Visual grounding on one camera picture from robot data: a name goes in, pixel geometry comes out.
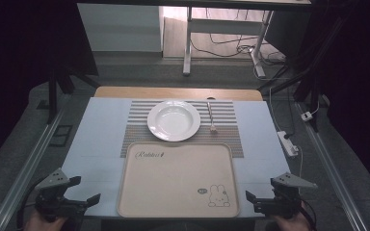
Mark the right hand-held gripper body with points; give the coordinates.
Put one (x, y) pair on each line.
(282, 202)

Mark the white cabinet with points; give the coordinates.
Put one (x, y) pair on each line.
(118, 27)

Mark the person's left hand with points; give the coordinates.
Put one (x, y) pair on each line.
(40, 224)

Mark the black metal stand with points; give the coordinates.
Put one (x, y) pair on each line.
(53, 96)
(311, 80)

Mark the aluminium rail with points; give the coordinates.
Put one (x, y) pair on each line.
(330, 166)
(29, 170)

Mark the black plug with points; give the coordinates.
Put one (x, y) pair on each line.
(288, 136)

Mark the white power strip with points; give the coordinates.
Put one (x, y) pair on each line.
(287, 143)

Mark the white desk frame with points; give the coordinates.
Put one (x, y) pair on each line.
(224, 26)

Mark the dark curtain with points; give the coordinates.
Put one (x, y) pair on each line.
(363, 80)
(19, 48)

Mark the beige tray with rabbit print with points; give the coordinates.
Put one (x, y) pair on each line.
(173, 183)

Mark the white round plate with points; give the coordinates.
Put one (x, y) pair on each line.
(173, 120)

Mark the silver fork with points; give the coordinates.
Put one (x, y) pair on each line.
(211, 117)

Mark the small white adapter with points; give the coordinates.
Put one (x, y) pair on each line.
(306, 116)

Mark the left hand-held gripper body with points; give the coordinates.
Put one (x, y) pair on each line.
(53, 200)

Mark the person's right hand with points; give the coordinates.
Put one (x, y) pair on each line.
(294, 224)

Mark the striped woven placemat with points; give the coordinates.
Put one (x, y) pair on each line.
(224, 141)

